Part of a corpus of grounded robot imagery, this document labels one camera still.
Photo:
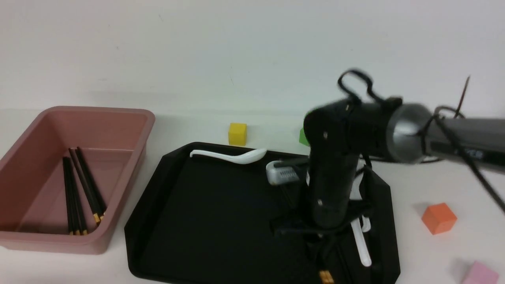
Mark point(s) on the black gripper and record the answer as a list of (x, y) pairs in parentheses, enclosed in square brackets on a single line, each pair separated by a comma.
[(324, 207)]

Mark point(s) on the black chopstick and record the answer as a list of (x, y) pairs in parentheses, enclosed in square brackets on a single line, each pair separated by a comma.
[(322, 266), (79, 219), (68, 199), (91, 182), (89, 193)]

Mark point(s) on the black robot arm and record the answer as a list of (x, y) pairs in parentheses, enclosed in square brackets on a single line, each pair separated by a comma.
[(342, 132)]

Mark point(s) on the white spoon far right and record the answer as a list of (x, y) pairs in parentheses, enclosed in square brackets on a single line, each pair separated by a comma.
[(355, 195)]

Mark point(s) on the white spoon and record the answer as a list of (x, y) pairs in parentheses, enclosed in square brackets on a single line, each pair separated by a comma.
[(245, 158), (360, 242), (355, 195)]

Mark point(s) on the green cube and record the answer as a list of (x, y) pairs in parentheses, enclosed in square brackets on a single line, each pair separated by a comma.
[(302, 138)]

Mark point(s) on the white spoon front right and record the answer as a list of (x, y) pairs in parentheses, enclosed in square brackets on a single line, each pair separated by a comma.
[(360, 242)]

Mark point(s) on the white spoon top left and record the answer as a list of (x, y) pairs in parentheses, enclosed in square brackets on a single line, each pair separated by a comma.
[(245, 158)]

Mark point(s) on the yellow cube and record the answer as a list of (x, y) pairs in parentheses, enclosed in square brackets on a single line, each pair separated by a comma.
[(237, 134)]

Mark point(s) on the orange cube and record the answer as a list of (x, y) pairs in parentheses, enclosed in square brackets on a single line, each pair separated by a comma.
[(439, 218)]

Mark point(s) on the black plastic tray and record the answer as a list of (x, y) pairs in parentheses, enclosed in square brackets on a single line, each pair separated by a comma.
[(205, 221)]

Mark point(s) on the pink cube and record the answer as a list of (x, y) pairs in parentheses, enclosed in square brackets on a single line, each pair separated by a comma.
[(479, 273)]

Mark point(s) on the pink plastic bin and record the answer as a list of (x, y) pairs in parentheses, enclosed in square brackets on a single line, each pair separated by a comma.
[(32, 195)]

